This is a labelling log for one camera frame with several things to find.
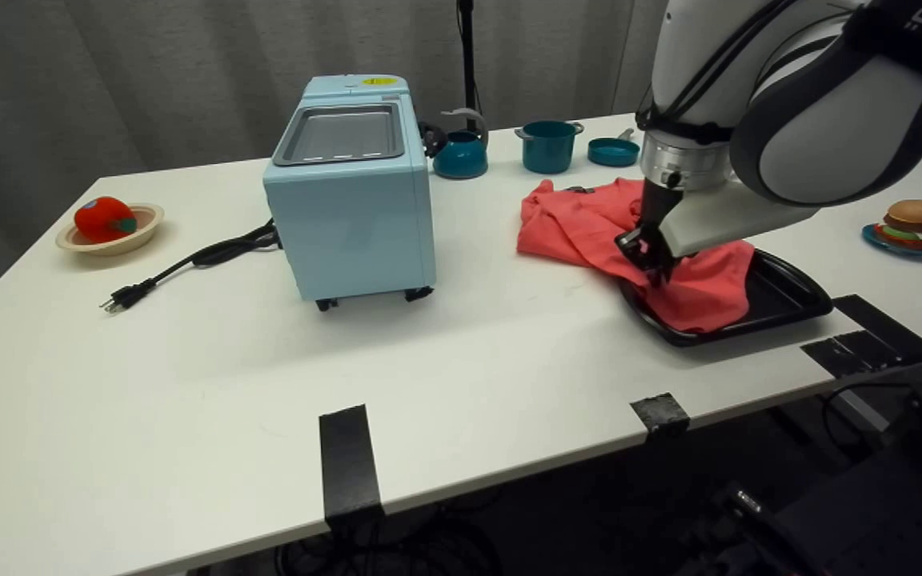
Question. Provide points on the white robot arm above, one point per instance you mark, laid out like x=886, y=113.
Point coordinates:
x=719, y=53

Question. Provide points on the black camera stand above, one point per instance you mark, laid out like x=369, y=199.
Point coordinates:
x=467, y=44

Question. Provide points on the red toy tomato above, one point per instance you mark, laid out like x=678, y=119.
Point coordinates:
x=105, y=220

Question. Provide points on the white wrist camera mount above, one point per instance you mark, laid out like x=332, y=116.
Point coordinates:
x=728, y=220

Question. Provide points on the coral red printed sweatshirt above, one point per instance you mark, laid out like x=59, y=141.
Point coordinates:
x=577, y=228

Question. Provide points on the teal toy plate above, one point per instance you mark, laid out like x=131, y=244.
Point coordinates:
x=873, y=241

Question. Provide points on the black baking tray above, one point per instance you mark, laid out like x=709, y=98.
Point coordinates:
x=783, y=304

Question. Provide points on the teal toy pot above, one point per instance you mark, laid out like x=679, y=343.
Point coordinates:
x=547, y=147

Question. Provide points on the light blue toaster oven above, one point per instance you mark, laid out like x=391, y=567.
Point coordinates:
x=353, y=236

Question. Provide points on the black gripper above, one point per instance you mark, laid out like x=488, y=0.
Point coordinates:
x=661, y=208

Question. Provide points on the small teal bowl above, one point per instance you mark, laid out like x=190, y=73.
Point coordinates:
x=461, y=157

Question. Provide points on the beige toy bowl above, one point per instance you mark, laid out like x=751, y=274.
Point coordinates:
x=111, y=247

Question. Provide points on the black table bracket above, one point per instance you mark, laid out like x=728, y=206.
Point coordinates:
x=864, y=341

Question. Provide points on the toy burger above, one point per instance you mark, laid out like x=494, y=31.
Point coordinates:
x=915, y=220

